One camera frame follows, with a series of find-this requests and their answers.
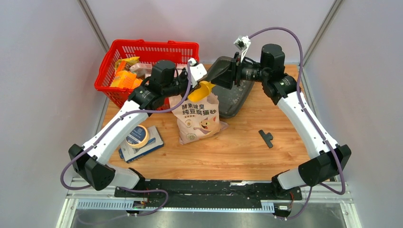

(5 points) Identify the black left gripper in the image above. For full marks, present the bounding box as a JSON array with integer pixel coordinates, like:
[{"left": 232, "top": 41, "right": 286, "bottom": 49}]
[{"left": 163, "top": 67, "right": 201, "bottom": 101}]

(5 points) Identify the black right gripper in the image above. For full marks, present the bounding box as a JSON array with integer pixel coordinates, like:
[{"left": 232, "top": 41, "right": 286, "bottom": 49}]
[{"left": 211, "top": 52, "right": 269, "bottom": 89}]

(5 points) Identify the yellow plastic scoop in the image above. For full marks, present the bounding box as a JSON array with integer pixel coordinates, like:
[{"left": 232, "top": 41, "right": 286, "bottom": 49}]
[{"left": 187, "top": 81, "right": 215, "bottom": 102}]

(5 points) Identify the pink cat litter bag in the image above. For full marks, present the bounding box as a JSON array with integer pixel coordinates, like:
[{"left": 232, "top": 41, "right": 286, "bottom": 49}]
[{"left": 172, "top": 93, "right": 228, "bottom": 144}]

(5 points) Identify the black bag clip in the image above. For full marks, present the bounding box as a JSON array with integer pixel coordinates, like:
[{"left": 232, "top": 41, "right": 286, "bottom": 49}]
[{"left": 259, "top": 130, "right": 274, "bottom": 148}]

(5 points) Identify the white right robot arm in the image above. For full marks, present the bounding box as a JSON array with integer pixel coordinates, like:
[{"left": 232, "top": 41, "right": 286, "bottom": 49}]
[{"left": 207, "top": 44, "right": 351, "bottom": 199}]

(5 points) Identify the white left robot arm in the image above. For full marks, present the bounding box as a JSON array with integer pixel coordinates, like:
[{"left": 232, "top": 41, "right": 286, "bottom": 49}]
[{"left": 68, "top": 58, "right": 207, "bottom": 197}]

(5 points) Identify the dark grey litter tray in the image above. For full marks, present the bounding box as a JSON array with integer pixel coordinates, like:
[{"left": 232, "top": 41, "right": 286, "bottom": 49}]
[{"left": 208, "top": 56, "right": 254, "bottom": 119}]

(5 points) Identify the orange box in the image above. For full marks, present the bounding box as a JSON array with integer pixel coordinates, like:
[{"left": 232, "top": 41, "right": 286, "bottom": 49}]
[{"left": 110, "top": 70, "right": 137, "bottom": 88}]

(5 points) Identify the blue white box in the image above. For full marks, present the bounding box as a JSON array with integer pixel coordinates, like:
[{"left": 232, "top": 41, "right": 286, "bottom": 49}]
[{"left": 118, "top": 126, "right": 164, "bottom": 163}]

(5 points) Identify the pink white sponge pack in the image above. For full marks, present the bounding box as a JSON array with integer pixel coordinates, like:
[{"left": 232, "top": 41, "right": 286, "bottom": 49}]
[{"left": 129, "top": 63, "right": 153, "bottom": 75}]

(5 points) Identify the red plastic shopping basket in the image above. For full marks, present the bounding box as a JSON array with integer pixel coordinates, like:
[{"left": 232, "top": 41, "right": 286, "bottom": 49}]
[{"left": 94, "top": 39, "right": 199, "bottom": 108}]

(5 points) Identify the yellow snack packet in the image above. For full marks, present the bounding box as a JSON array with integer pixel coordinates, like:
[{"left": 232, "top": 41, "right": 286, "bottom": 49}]
[{"left": 114, "top": 57, "right": 140, "bottom": 72}]

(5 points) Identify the masking tape roll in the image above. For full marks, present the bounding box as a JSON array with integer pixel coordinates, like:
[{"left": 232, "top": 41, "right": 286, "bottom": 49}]
[{"left": 125, "top": 125, "right": 150, "bottom": 149}]

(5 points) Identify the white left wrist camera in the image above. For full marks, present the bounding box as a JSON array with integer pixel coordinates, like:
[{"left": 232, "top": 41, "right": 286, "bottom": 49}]
[{"left": 187, "top": 58, "right": 207, "bottom": 88}]

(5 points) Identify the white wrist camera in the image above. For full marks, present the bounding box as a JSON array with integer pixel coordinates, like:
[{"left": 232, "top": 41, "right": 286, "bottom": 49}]
[
  {"left": 233, "top": 36, "right": 251, "bottom": 62},
  {"left": 187, "top": 58, "right": 207, "bottom": 88}
]

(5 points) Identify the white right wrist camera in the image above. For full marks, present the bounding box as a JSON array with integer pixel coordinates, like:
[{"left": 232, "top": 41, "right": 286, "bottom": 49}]
[{"left": 233, "top": 36, "right": 251, "bottom": 62}]

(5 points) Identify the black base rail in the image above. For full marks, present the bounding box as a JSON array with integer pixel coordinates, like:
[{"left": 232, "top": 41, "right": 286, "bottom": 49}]
[{"left": 114, "top": 179, "right": 304, "bottom": 209}]

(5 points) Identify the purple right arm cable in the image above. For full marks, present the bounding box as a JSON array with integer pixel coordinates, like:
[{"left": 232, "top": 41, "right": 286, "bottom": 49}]
[{"left": 247, "top": 27, "right": 346, "bottom": 220}]

